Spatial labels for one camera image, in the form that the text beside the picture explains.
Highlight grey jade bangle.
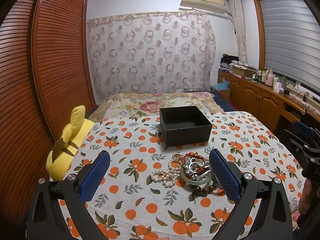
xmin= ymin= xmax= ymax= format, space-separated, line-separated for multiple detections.
xmin=180 ymin=169 xmax=213 ymax=187

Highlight yellow plush toy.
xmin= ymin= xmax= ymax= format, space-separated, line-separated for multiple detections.
xmin=46 ymin=105 xmax=94 ymax=181

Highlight beige bead bracelet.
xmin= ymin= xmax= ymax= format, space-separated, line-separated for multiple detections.
xmin=171 ymin=152 xmax=186 ymax=163

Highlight pile of folded clothes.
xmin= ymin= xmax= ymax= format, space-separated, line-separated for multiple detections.
xmin=219 ymin=53 xmax=240 ymax=72

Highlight pink kettle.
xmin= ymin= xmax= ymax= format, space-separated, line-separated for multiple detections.
xmin=264 ymin=69 xmax=274 ymax=86

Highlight orange fruit print cloth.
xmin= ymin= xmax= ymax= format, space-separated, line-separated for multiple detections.
xmin=47 ymin=111 xmax=304 ymax=240

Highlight patterned silver bangle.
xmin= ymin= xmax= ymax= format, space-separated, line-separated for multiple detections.
xmin=211 ymin=171 xmax=223 ymax=188

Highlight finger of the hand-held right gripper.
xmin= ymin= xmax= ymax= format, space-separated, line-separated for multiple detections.
xmin=293 ymin=120 xmax=315 ymax=142
xmin=279 ymin=129 xmax=305 ymax=161

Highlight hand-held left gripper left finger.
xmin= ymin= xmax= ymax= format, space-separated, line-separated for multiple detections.
xmin=25 ymin=151 xmax=110 ymax=240

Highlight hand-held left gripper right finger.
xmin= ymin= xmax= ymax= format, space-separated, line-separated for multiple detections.
xmin=209 ymin=149 xmax=293 ymax=240

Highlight wooden cabinet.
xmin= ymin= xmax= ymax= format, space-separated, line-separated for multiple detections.
xmin=217 ymin=69 xmax=320 ymax=137

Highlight beige window curtain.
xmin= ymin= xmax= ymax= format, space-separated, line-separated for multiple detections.
xmin=227 ymin=0 xmax=248 ymax=63

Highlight black cardboard box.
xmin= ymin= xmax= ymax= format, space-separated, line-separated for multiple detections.
xmin=159 ymin=106 xmax=213 ymax=147

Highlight white pearl bracelet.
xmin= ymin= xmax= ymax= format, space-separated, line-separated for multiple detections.
xmin=150 ymin=159 xmax=186 ymax=187

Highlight blue plastic bag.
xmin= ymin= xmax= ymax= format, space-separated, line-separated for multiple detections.
xmin=212 ymin=78 xmax=231 ymax=92

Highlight brown wooden bead bracelet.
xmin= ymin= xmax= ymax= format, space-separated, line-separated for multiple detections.
xmin=187 ymin=183 xmax=218 ymax=201

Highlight dark blue bed sheet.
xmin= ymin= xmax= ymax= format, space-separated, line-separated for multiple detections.
xmin=214 ymin=92 xmax=234 ymax=112

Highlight person's right hand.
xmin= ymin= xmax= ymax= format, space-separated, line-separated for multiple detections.
xmin=298 ymin=179 xmax=320 ymax=230

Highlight circle pattern lace curtain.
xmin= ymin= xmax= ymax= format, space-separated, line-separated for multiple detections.
xmin=86 ymin=11 xmax=217 ymax=103

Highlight floral blanket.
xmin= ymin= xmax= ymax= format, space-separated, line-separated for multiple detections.
xmin=87 ymin=92 xmax=225 ymax=122

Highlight grey window blind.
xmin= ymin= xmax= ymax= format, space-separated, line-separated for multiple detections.
xmin=257 ymin=0 xmax=320 ymax=88

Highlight wooden louvered wardrobe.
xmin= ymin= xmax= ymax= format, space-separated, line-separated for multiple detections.
xmin=0 ymin=0 xmax=97 ymax=230

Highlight silver ring bangle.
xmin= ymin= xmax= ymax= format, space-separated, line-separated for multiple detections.
xmin=185 ymin=158 xmax=211 ymax=180

